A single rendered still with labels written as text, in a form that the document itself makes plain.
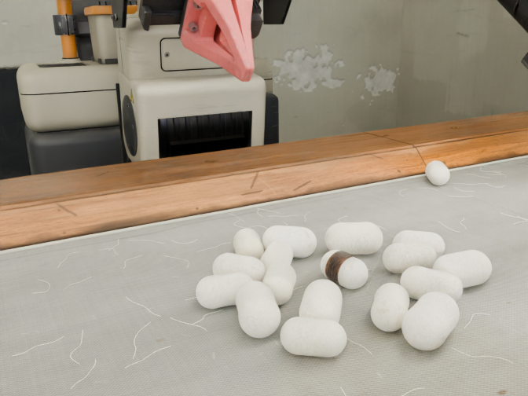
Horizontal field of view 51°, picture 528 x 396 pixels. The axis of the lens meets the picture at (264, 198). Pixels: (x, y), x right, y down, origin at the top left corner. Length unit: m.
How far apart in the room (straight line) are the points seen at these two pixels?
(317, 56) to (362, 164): 2.14
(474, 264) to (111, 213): 0.26
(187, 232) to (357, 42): 2.41
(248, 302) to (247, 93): 0.70
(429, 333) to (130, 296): 0.17
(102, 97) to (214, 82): 0.32
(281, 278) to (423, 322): 0.08
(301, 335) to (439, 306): 0.07
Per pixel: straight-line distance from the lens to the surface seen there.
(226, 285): 0.30
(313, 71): 2.67
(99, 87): 1.18
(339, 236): 0.36
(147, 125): 0.90
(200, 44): 0.45
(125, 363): 0.28
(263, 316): 0.27
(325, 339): 0.26
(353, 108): 2.81
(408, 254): 0.34
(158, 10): 0.47
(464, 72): 2.60
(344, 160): 0.54
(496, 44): 2.48
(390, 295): 0.29
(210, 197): 0.46
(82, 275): 0.37
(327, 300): 0.28
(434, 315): 0.27
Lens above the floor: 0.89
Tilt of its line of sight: 18 degrees down
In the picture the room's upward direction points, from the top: 1 degrees counter-clockwise
